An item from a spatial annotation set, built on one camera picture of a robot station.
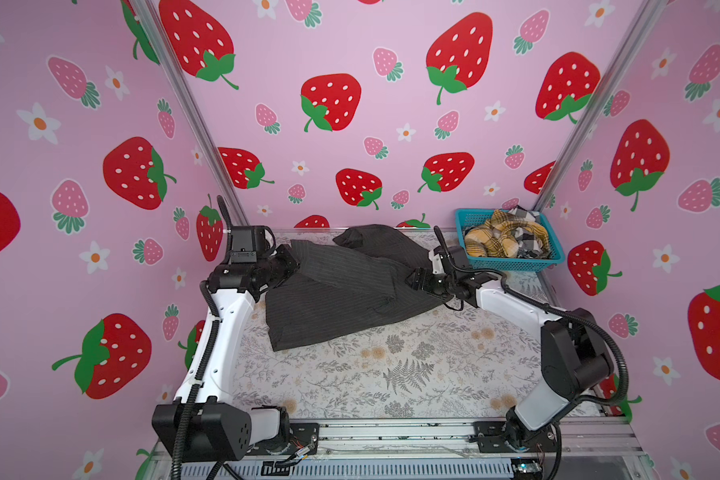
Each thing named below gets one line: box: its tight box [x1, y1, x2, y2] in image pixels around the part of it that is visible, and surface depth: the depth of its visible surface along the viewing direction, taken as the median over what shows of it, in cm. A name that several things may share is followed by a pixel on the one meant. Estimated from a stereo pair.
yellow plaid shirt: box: [464, 210, 551, 258], surface depth 106 cm
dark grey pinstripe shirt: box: [265, 224, 444, 352], surface depth 98 cm
